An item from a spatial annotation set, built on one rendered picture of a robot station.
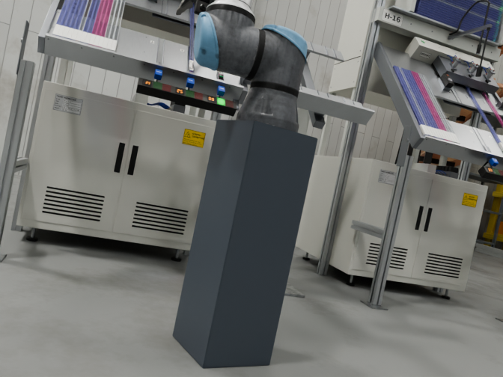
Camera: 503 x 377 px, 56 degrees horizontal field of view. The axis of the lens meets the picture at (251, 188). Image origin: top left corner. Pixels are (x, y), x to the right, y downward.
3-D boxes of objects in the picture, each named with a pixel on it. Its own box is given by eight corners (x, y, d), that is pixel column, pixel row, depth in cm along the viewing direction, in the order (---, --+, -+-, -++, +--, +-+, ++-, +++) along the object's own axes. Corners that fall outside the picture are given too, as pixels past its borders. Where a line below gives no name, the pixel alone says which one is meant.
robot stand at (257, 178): (269, 365, 113) (318, 138, 111) (202, 369, 104) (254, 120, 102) (233, 335, 128) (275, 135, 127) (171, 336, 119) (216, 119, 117)
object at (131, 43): (239, 96, 173) (242, 88, 171) (45, 45, 152) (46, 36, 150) (236, 65, 185) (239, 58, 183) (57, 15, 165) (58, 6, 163)
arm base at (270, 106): (310, 136, 112) (318, 95, 112) (256, 121, 104) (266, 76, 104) (274, 134, 125) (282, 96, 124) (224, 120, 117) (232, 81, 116)
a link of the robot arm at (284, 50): (307, 91, 110) (319, 33, 109) (251, 76, 106) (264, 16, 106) (289, 96, 121) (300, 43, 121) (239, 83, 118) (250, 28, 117)
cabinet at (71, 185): (191, 265, 203) (221, 122, 201) (12, 241, 181) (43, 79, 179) (170, 236, 264) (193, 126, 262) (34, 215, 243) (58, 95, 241)
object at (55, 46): (236, 103, 174) (244, 87, 169) (43, 54, 153) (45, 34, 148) (236, 101, 175) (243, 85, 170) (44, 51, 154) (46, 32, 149)
